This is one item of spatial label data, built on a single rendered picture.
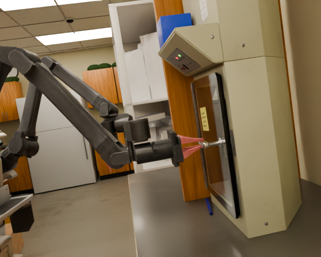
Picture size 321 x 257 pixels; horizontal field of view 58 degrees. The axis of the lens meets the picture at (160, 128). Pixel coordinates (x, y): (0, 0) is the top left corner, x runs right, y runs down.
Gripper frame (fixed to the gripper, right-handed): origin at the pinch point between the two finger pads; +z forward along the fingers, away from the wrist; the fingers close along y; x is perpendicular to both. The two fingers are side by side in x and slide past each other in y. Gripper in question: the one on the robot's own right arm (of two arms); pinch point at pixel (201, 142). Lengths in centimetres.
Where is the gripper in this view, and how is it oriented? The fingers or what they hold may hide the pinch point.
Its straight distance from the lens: 86.6
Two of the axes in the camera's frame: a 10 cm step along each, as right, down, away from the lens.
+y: -1.6, -9.8, -0.9
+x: -1.3, -0.7, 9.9
